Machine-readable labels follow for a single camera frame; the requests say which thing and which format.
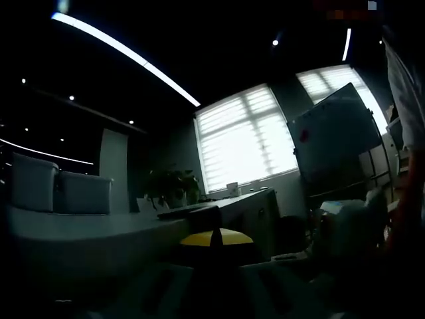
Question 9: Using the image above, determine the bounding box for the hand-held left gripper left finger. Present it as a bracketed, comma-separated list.
[98, 229, 219, 319]

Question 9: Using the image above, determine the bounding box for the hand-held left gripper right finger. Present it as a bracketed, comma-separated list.
[214, 228, 330, 319]

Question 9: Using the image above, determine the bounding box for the black fixed fixture clamp bracket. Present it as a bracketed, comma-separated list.
[156, 205, 223, 233]

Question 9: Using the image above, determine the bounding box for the white desk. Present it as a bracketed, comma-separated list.
[6, 189, 280, 276]

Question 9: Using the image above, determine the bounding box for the black backpack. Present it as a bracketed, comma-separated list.
[280, 215, 313, 253]

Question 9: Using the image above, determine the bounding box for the potted green plant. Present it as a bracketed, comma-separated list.
[144, 169, 201, 209]

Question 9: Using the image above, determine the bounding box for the white card stand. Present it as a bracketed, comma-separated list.
[136, 197, 156, 213]

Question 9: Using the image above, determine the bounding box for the white drawer cabinet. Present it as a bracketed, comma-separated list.
[358, 142, 399, 200]

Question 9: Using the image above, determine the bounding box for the whiteboard on stand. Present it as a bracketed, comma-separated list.
[287, 82, 396, 207]

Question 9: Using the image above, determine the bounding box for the wide window with blind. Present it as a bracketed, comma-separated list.
[194, 82, 299, 194]

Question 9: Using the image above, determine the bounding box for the white storage box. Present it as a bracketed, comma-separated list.
[11, 152, 60, 213]
[54, 171, 114, 215]

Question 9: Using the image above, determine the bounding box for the person's white shirt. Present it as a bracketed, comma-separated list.
[381, 26, 425, 152]

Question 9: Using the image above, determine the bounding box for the narrow window with blind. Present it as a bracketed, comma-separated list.
[295, 64, 389, 134]

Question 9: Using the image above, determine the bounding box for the long ceiling light strip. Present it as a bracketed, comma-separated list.
[51, 12, 202, 107]

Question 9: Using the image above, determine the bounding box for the short ceiling light strip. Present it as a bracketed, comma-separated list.
[341, 28, 352, 62]

